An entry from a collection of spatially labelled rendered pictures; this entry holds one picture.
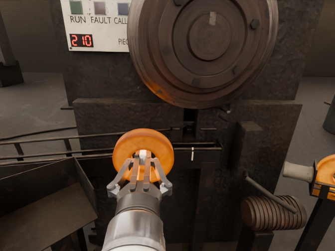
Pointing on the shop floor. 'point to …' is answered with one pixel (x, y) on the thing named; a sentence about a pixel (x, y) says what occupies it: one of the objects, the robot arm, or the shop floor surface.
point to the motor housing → (267, 220)
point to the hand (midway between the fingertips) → (143, 152)
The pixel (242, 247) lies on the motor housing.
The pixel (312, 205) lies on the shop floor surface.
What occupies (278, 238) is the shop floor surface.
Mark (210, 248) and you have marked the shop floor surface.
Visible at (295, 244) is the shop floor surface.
